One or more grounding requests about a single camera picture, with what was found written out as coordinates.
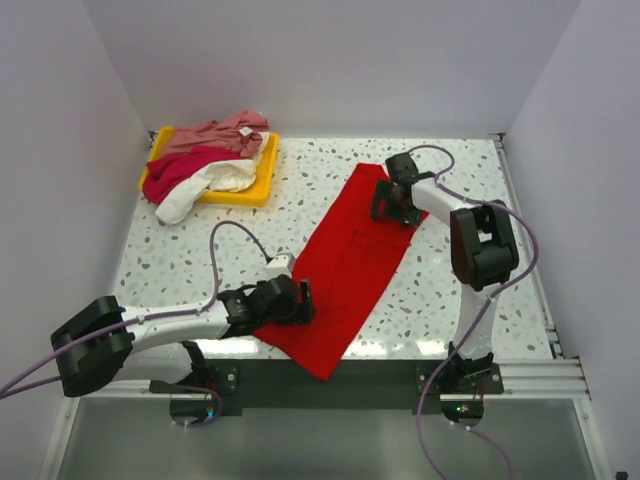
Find red t shirt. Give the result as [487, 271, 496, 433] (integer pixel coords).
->
[254, 163, 416, 381]

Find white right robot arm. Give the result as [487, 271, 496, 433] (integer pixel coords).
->
[370, 153, 519, 393]

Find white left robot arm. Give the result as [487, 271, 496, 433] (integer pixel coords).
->
[50, 275, 315, 398]

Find yellow plastic tray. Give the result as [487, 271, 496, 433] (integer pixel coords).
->
[147, 126, 279, 207]

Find white t shirt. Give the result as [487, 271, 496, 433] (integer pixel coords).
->
[155, 159, 257, 225]

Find dusty pink t shirt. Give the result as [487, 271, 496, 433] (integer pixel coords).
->
[162, 110, 271, 158]

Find magenta t shirt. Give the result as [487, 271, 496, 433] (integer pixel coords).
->
[142, 146, 240, 205]

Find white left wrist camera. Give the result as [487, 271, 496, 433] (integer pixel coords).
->
[264, 253, 296, 279]

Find aluminium table edge rail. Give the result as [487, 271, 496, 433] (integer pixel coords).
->
[489, 130, 614, 480]

